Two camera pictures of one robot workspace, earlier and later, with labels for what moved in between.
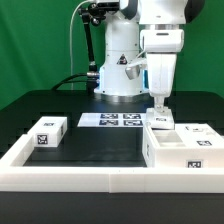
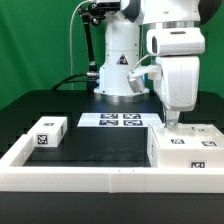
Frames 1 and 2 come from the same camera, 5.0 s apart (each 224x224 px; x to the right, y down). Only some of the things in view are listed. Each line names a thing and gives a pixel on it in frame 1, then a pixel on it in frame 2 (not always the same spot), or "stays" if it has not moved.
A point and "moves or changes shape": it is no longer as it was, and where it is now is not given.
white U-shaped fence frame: x=15 y=176 stays
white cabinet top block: x=48 y=131 stays
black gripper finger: x=162 y=101 to x=174 y=123
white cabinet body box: x=164 y=148 moves or changes shape
